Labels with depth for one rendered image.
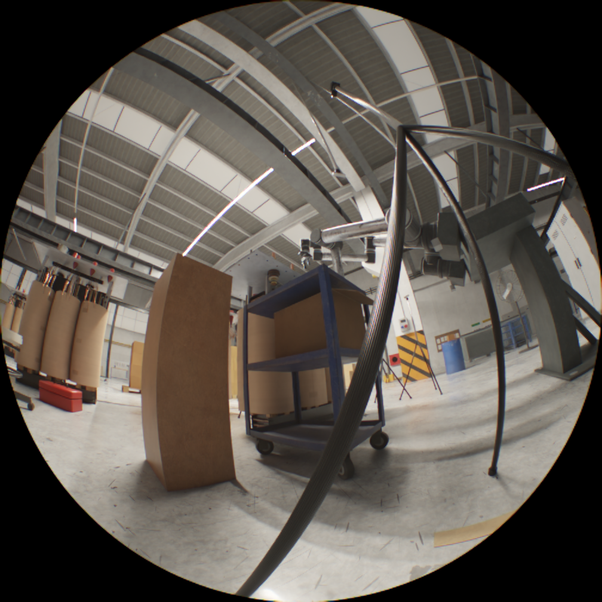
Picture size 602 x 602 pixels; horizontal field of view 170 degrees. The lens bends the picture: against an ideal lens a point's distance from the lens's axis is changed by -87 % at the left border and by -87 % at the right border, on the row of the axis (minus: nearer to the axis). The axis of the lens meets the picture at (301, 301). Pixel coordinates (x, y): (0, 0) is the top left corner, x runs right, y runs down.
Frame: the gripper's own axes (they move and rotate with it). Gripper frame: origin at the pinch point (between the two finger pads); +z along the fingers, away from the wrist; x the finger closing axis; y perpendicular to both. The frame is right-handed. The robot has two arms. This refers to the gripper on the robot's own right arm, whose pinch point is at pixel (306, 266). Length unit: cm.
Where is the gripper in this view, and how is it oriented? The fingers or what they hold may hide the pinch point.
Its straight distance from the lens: 231.7
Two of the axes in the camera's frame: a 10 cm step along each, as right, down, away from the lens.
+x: -5.1, 3.8, 7.7
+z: 0.7, 9.1, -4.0
